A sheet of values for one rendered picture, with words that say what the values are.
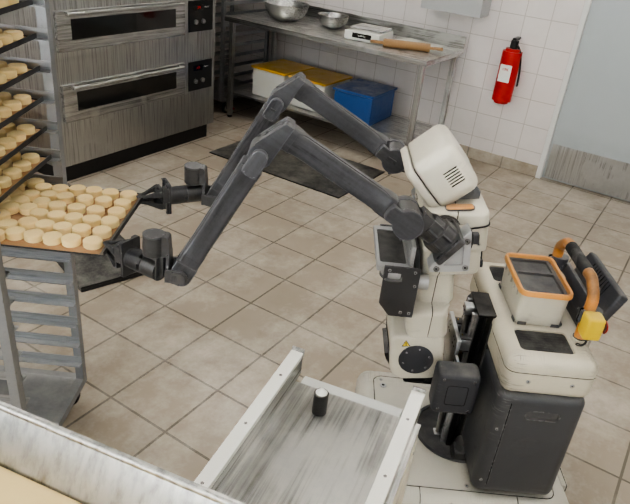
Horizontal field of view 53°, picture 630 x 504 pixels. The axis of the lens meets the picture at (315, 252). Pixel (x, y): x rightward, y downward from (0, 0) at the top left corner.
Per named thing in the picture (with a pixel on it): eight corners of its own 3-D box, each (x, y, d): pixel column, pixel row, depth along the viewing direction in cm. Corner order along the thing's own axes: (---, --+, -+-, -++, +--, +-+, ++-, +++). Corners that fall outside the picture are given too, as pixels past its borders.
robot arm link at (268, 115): (288, 106, 182) (291, 94, 191) (271, 94, 180) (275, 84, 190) (215, 214, 201) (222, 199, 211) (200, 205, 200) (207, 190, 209)
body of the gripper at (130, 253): (134, 233, 167) (155, 242, 164) (136, 266, 172) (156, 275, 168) (115, 241, 162) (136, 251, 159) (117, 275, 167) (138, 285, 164)
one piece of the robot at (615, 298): (545, 298, 210) (592, 247, 201) (579, 366, 180) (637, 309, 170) (518, 283, 208) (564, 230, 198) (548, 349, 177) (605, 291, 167)
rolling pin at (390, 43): (369, 46, 485) (370, 37, 482) (369, 44, 491) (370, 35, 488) (442, 54, 484) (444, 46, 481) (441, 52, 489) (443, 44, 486)
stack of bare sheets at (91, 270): (40, 242, 355) (39, 237, 353) (108, 226, 378) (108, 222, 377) (81, 292, 316) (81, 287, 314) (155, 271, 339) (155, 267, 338)
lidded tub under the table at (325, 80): (285, 104, 555) (287, 74, 542) (314, 95, 589) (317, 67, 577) (322, 115, 538) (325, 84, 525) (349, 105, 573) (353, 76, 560)
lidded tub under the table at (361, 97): (329, 117, 534) (332, 86, 521) (355, 106, 569) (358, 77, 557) (369, 128, 518) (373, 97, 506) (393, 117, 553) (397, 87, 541)
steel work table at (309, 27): (221, 116, 583) (224, 3, 535) (268, 102, 637) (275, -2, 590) (406, 174, 499) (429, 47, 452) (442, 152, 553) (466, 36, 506)
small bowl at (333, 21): (310, 26, 536) (311, 13, 530) (327, 23, 556) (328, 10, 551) (337, 32, 524) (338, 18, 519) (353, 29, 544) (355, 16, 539)
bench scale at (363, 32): (343, 38, 503) (344, 26, 499) (359, 33, 529) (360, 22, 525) (378, 45, 493) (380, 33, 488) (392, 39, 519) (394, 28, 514)
